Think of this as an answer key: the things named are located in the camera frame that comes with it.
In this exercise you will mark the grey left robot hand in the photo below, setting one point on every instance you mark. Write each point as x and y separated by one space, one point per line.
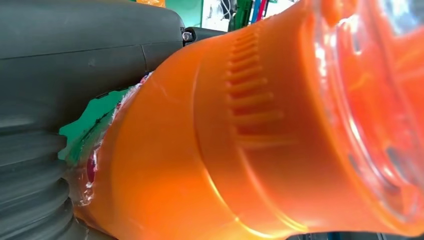
66 49

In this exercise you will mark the orange detergent bottle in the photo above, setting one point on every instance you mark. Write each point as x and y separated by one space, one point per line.
150 2
265 149

